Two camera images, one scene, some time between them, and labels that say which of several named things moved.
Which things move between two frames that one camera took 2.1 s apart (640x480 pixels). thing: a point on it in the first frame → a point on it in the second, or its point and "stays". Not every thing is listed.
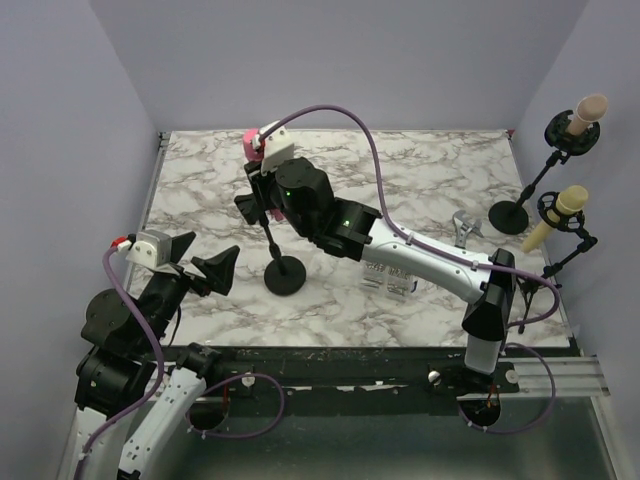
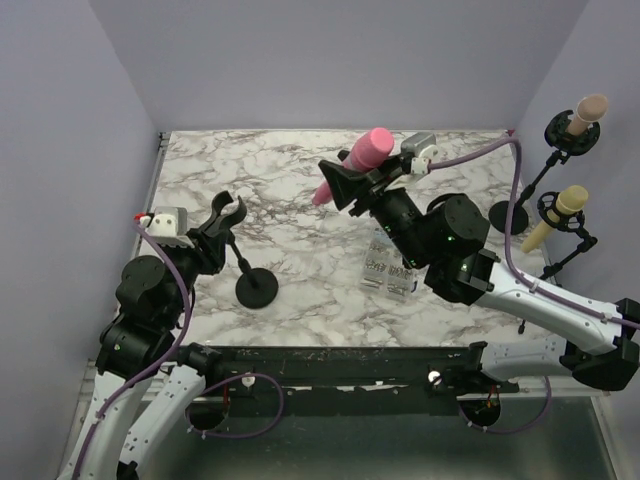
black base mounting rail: (347, 380) stays
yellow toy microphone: (569, 201) stays
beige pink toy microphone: (589, 109) stays
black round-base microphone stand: (284, 276) → (255, 288)
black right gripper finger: (248, 207) → (346, 185)
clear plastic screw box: (388, 281) stays
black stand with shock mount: (511, 217) stays
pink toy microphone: (255, 155) → (366, 155)
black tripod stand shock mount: (548, 204) stays
